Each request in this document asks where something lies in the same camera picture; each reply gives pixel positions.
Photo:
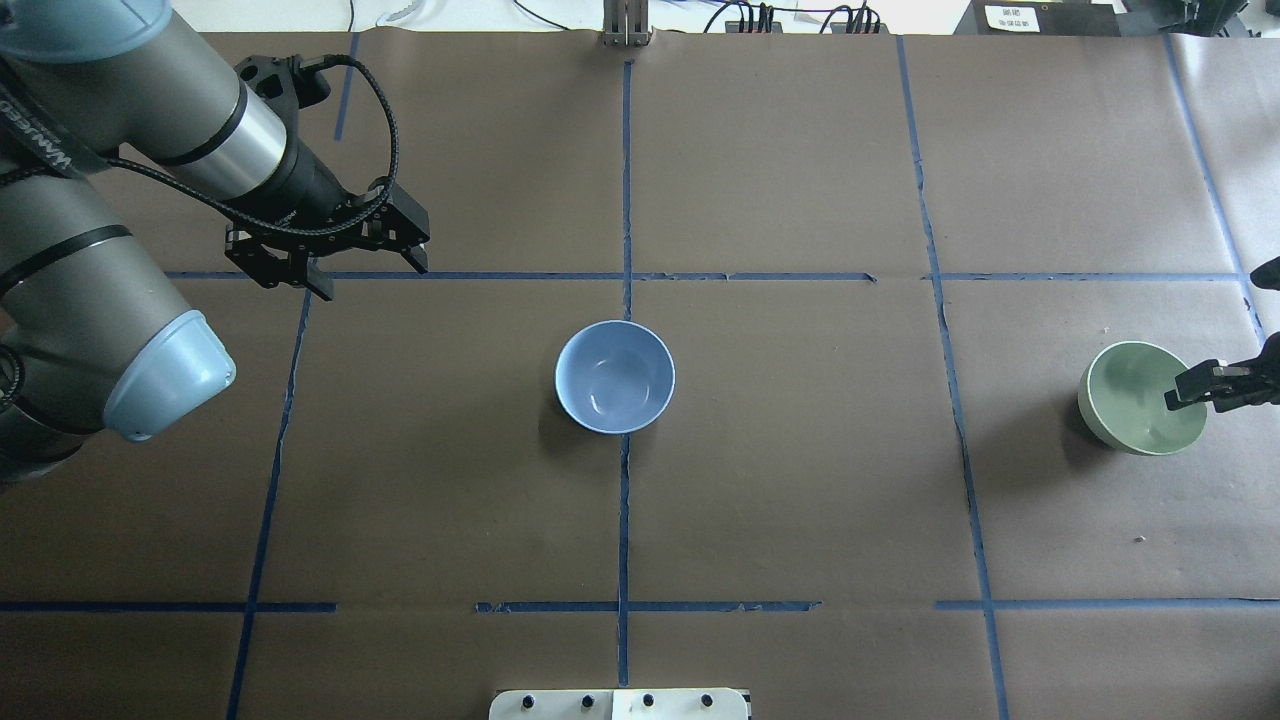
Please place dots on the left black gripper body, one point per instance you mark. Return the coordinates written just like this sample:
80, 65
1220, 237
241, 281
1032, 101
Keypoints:
313, 188

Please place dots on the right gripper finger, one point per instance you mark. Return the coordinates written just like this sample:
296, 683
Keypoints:
1205, 384

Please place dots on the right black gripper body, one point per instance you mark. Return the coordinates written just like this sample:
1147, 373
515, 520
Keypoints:
1215, 384

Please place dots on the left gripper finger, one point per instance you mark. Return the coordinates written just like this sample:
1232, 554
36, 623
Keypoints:
417, 257
317, 282

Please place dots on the green bowl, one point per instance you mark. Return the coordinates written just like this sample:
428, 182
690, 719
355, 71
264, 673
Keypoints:
1121, 397

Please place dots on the blue bowl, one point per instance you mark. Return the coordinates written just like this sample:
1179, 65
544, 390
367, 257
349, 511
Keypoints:
615, 377

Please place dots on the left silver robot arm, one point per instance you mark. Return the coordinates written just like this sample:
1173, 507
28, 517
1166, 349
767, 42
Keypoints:
101, 339

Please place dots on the orange black connector block far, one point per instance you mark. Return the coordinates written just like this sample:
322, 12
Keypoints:
743, 18

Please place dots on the black power adapter box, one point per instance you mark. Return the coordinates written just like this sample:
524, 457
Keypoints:
1042, 18

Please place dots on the aluminium frame post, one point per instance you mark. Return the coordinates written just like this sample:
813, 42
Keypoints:
626, 23

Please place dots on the white pedestal column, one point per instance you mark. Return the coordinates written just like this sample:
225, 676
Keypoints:
623, 703

